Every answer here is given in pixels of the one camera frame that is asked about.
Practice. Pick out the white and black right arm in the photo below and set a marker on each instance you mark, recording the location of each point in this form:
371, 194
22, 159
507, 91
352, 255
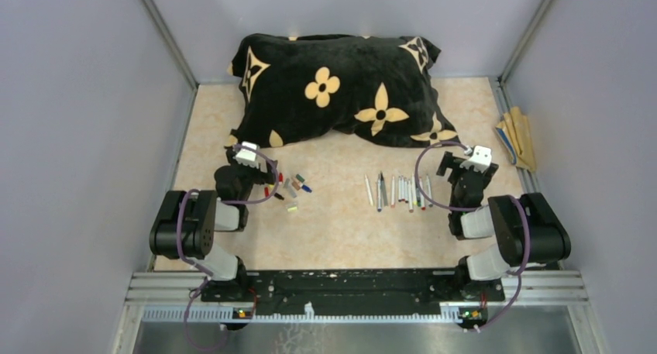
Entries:
526, 229

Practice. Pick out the aluminium wall rail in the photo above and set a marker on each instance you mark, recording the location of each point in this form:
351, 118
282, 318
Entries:
170, 43

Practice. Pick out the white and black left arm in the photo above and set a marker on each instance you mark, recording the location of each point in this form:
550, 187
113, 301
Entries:
187, 221

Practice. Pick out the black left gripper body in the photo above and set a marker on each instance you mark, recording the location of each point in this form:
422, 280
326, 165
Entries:
251, 175

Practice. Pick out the black pillow with cream flowers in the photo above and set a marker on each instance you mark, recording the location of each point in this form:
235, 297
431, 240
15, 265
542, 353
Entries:
300, 88

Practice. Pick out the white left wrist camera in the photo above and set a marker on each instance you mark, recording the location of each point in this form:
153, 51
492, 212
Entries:
246, 155

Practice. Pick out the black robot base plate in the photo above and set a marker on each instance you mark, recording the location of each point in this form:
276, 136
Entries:
351, 292

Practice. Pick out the white pen with brown cap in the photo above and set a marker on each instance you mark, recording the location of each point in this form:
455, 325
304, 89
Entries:
410, 195

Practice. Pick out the white pen with blue end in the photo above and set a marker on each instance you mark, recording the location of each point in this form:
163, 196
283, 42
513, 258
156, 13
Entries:
379, 194

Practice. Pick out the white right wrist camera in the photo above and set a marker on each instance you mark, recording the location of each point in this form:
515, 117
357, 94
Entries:
479, 160

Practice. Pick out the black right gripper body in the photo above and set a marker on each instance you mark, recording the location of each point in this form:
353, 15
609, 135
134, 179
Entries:
453, 163

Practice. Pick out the white marker with red cap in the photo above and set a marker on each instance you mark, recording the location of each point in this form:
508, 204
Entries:
421, 200

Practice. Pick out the white pen with light-green cap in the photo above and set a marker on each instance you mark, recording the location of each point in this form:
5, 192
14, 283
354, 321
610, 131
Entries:
368, 190

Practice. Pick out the folded yellow and blue cloth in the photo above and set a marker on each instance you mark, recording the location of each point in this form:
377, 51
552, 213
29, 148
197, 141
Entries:
514, 133

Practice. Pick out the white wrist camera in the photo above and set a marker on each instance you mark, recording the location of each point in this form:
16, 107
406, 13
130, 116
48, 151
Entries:
246, 155
479, 160

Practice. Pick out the white pen with yellow cap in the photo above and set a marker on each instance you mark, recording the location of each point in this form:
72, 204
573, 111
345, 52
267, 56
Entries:
417, 195

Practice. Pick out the aluminium front frame rail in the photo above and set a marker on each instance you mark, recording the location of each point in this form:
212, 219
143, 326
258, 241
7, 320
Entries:
173, 296

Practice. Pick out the white pen with beige cap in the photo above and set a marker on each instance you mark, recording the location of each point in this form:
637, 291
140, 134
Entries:
393, 198

